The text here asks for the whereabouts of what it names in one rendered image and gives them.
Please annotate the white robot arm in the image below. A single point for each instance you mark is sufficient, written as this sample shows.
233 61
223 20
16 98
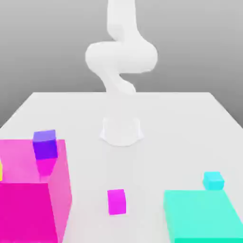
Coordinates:
121 57

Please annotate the small magenta cube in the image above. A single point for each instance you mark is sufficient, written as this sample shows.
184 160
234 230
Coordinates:
116 202

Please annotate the small purple cube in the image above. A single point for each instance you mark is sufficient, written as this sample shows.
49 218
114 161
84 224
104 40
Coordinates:
45 148

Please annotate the small cyan cube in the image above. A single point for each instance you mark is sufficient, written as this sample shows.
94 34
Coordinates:
213 181

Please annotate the small yellow cube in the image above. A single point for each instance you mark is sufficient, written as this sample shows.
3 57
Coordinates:
0 171

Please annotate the large turquoise box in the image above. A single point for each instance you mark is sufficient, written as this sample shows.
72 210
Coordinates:
203 214

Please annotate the large pink box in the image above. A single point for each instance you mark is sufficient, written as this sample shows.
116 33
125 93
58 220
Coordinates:
22 208

